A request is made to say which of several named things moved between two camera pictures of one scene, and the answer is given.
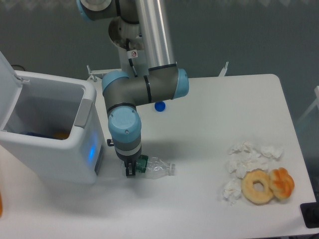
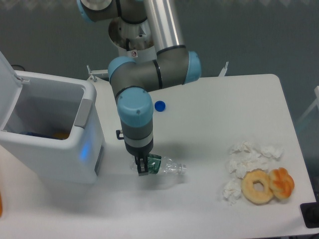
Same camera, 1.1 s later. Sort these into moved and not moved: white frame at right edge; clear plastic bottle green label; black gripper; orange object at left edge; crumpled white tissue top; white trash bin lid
Moved: black gripper; clear plastic bottle green label
Not moved: white trash bin lid; white frame at right edge; orange object at left edge; crumpled white tissue top
